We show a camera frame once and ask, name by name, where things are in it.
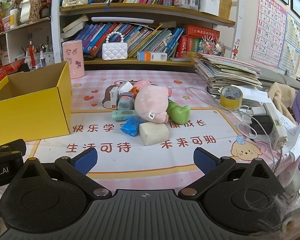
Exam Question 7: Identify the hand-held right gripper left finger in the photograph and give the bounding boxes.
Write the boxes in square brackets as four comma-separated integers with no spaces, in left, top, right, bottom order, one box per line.
[20,147,113,200]

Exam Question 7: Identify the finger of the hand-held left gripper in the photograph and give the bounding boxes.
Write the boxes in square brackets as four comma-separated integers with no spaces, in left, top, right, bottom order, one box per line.
[0,139,27,158]

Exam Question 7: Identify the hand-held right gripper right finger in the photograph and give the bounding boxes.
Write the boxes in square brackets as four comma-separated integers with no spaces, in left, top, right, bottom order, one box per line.
[177,147,278,198]

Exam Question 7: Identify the yellow cardboard box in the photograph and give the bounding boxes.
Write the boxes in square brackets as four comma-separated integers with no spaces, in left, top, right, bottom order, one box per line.
[0,60,73,147]

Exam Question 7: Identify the green plush toy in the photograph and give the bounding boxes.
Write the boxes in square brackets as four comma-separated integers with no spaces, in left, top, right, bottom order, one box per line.
[167,100,191,125]

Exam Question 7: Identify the blue packet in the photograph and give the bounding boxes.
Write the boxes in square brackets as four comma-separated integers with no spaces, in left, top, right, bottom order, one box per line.
[120,117,145,137]

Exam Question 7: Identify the cream foam block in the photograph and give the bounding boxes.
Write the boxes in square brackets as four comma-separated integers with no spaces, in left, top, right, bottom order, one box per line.
[139,122,170,145]

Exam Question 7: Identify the teal handheld device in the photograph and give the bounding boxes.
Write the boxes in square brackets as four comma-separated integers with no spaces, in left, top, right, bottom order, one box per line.
[112,109,140,122]

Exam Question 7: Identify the white box red label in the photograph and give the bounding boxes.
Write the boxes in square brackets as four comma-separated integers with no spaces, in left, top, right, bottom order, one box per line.
[109,87,120,110]

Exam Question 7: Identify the grey toy robot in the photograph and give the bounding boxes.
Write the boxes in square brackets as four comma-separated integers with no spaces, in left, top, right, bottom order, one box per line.
[117,92,136,111]

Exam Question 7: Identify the large pink plush toy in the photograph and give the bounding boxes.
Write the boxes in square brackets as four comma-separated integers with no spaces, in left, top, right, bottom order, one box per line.
[134,85,173,123]

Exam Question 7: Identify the white power adapter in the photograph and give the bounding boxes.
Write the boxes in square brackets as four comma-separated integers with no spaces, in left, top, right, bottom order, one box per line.
[118,81,135,93]

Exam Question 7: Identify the small pink plush toy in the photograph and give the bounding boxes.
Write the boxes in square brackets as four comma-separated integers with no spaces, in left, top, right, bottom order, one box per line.
[133,79,152,92]

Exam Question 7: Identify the printed pink tablecloth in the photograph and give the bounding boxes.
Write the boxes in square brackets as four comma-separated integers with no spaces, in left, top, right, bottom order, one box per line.
[0,69,300,205]

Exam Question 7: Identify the yellow tape roll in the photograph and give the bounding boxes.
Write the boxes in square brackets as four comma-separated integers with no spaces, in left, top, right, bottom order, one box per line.
[220,86,243,109]

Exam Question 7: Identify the black power adapter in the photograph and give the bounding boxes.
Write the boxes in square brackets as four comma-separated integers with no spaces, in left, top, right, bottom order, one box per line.
[250,115,274,135]

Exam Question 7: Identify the white charger plug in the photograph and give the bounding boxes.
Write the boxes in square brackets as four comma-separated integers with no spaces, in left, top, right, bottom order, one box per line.
[251,106,265,117]

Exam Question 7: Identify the pile of red paper decorations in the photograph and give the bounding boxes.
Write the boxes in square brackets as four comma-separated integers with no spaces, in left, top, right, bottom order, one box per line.
[0,57,25,80]

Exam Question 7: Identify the white power strip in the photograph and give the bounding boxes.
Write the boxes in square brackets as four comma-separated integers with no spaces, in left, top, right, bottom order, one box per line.
[262,102,288,148]

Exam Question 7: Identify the stack of picture books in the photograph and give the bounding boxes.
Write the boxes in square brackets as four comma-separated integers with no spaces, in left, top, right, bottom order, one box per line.
[194,53,263,95]

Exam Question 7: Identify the white paper sheet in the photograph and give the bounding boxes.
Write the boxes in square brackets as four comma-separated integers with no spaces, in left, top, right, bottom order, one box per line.
[275,110,300,160]

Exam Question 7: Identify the white cups of brushes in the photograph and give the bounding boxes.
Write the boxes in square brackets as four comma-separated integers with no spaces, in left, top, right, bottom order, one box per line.
[21,44,54,69]

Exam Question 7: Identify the beige cloth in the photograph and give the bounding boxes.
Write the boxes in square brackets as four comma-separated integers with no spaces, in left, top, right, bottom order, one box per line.
[267,81,297,125]

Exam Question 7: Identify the pink cartoon container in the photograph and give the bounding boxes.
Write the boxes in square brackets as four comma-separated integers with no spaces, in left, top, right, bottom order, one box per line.
[62,40,85,78]

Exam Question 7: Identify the white cubby shelf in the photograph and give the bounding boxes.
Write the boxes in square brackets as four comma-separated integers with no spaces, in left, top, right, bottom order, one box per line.
[0,17,53,68]

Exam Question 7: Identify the white quilted handbag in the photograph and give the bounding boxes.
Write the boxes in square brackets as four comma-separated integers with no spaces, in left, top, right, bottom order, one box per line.
[102,31,128,61]

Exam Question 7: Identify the cartoon sticker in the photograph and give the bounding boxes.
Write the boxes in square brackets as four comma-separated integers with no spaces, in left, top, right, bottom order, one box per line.
[231,39,242,60]

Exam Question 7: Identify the colourful figurine ornament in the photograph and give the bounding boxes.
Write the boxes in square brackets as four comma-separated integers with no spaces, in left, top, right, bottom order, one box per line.
[199,35,225,55]

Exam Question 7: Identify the orange white medicine box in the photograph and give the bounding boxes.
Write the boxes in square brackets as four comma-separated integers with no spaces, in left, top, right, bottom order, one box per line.
[137,51,168,62]

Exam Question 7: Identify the small pink box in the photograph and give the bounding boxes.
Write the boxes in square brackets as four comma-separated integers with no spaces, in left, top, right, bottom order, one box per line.
[2,15,12,30]

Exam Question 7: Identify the white bottle yellow label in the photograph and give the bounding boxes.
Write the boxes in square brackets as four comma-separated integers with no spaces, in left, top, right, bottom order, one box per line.
[9,9,18,29]

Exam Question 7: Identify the red dictionary set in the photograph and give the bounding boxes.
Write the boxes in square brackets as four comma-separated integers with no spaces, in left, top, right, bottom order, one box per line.
[175,25,220,58]

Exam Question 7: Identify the stacked thick white books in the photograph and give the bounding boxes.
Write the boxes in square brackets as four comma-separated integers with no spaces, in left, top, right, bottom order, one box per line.
[60,15,89,39]

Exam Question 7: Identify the row of blue-spined books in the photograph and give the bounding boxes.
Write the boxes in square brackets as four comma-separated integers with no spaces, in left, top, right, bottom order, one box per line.
[75,22,185,58]

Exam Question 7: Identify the cream scroll ornament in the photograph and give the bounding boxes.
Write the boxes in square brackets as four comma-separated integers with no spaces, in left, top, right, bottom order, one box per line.
[20,0,42,23]

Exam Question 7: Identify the white light bar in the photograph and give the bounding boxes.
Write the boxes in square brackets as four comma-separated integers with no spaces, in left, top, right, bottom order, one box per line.
[91,17,154,25]

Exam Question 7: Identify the wooden bookshelf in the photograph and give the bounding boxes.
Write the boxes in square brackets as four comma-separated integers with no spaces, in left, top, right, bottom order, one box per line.
[50,0,240,72]

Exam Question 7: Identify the row of yellow books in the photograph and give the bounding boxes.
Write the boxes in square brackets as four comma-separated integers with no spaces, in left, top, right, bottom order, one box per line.
[219,0,235,20]

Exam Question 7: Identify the white cable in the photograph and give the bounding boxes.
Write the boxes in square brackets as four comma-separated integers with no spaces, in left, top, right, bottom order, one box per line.
[186,87,253,140]

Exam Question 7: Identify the blue-bordered wall poster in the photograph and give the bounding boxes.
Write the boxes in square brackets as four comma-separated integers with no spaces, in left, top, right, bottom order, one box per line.
[277,12,300,75]

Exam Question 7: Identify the alphabet wall poster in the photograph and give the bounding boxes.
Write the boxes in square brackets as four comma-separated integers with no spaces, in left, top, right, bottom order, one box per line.
[251,0,288,68]

